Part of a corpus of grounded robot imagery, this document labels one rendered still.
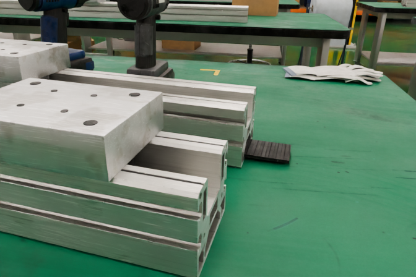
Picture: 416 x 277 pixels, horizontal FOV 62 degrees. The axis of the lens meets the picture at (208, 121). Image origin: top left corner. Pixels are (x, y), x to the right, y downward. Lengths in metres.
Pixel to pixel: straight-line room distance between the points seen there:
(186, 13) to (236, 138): 1.64
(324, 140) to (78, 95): 0.38
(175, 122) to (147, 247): 0.20
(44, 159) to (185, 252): 0.13
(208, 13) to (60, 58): 1.47
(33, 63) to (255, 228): 0.40
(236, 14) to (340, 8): 2.17
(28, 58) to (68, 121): 0.28
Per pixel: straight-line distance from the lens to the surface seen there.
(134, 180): 0.28
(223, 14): 2.01
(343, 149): 0.55
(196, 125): 0.45
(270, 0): 2.44
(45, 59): 0.59
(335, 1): 4.04
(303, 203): 0.41
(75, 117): 0.30
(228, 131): 0.44
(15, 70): 0.57
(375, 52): 3.93
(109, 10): 2.17
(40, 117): 0.31
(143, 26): 0.67
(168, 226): 0.29
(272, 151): 0.49
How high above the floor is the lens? 1.01
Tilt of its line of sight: 23 degrees down
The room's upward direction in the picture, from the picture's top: 1 degrees clockwise
